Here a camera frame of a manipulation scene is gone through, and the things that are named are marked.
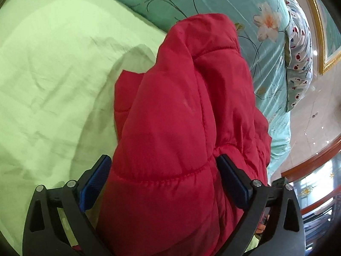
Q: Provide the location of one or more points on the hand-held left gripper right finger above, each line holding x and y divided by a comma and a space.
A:
234, 184

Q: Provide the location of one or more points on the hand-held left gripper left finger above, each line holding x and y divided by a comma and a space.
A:
93, 189

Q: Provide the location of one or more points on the red quilted jacket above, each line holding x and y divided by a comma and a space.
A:
173, 128

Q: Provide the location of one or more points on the reddish wooden furniture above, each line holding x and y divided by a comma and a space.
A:
314, 162

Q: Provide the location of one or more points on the light green bed sheet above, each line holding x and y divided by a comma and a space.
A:
58, 80

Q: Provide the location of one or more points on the white dotted pillow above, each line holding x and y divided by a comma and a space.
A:
299, 58

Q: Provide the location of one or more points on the gold picture frame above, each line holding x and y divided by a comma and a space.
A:
323, 32

